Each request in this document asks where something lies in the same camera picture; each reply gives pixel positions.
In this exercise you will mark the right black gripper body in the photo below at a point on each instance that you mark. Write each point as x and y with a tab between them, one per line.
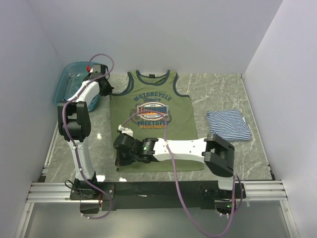
133	155

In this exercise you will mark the teal plastic laundry basket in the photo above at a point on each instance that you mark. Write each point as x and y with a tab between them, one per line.
70	81

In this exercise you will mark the blue white striped tank top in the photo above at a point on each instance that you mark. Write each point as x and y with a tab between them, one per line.
229	125

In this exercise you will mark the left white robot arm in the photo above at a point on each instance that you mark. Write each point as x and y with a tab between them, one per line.
74	125

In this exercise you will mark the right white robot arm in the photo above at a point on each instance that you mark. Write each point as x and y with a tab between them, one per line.
159	155

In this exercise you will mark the olive green tank top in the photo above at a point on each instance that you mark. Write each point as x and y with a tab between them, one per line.
152	107

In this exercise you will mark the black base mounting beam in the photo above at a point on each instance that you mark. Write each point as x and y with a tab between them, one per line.
152	194

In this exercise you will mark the blue tank top in basket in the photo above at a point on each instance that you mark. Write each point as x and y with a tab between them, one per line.
94	101

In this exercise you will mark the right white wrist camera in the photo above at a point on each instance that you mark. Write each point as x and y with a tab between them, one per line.
125	130

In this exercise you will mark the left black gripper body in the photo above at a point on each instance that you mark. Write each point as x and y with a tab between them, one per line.
108	89

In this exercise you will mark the aluminium extrusion frame rail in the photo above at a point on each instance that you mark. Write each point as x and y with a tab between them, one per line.
248	191

